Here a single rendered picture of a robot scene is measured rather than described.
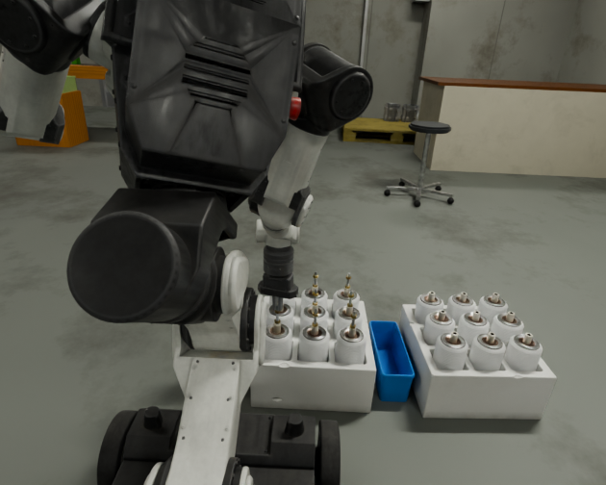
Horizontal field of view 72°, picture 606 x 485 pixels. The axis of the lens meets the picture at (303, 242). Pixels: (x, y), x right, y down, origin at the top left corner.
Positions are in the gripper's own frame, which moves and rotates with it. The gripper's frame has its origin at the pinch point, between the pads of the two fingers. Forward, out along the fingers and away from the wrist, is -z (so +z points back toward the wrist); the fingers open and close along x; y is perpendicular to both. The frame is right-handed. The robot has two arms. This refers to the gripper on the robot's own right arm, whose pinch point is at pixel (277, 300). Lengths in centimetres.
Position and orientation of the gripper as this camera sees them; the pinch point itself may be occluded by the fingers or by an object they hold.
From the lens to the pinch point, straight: 129.2
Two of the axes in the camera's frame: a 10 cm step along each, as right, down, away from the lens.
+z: 0.4, -9.1, -4.2
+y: 2.6, -4.0, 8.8
